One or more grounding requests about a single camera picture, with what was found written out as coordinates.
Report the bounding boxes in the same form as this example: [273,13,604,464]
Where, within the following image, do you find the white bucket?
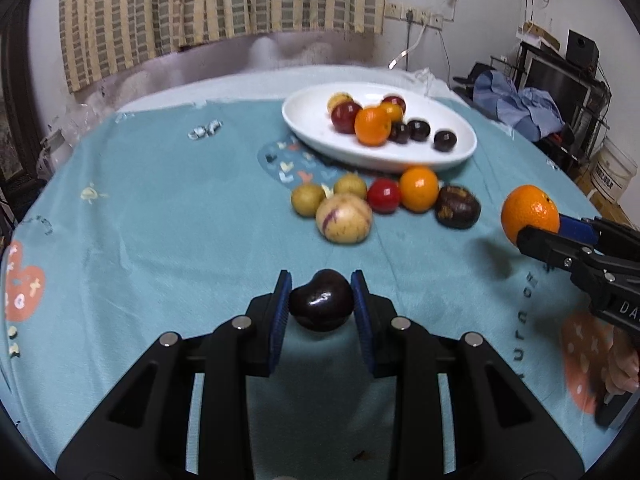
[590,135,632,203]

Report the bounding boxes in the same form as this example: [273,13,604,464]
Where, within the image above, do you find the dark brown passion fruit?
[434,185,482,230]

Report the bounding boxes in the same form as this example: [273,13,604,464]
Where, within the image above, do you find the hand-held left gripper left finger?
[56,269,294,480]

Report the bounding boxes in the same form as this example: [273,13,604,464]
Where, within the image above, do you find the white oval plate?
[281,81,477,173]

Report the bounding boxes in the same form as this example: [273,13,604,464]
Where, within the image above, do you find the striped checked curtain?
[59,0,388,93]

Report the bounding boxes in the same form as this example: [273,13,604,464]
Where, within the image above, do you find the blue clothes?
[472,70,568,142]

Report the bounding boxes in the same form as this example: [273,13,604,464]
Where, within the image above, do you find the yellow pepino melon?
[315,196,373,245]

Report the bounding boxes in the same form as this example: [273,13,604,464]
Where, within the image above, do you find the white sheet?
[116,62,467,112]

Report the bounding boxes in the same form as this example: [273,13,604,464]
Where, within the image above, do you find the cardboard box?
[517,21,561,51]

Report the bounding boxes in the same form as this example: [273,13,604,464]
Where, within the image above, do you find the oval orange mandarin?
[354,106,392,147]

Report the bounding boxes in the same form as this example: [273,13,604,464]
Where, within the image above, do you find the black speaker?
[566,30,600,63]

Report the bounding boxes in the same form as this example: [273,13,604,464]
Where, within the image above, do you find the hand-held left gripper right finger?
[350,269,585,480]

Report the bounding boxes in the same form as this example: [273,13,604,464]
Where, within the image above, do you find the person's right hand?
[602,327,640,397]

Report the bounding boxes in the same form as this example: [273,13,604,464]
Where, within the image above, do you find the large orange mandarin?
[501,185,561,247]

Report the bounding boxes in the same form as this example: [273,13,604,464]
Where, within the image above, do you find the white power cable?
[387,25,427,71]

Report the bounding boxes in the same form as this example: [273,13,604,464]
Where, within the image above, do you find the clear plastic bag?
[35,105,101,181]

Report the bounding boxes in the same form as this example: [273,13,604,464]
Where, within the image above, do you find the teal printed tablecloth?
[0,94,632,480]

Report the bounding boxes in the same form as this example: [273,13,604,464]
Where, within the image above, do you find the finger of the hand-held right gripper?
[516,226,597,282]
[558,215,640,257]

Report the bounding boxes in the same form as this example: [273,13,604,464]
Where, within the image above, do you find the dark framed painting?
[0,10,42,187]

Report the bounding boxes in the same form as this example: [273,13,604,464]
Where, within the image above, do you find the black monitor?
[527,55,591,106]

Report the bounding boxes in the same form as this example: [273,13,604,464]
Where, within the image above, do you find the round orange mandarin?
[399,166,440,212]

